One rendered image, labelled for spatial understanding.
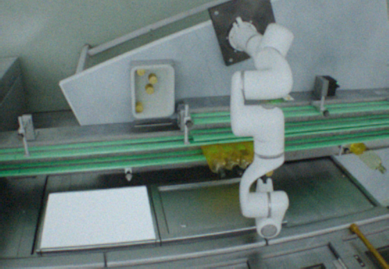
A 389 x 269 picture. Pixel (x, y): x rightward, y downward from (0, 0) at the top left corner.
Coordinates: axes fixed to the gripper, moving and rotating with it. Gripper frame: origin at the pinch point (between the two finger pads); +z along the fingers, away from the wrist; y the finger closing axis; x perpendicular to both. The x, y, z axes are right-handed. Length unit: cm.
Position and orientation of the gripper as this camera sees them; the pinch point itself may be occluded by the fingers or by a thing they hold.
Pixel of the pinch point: (260, 181)
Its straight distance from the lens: 136.9
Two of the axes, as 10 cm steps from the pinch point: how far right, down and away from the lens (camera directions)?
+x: -10.0, -0.6, 0.3
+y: 0.4, -9.2, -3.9
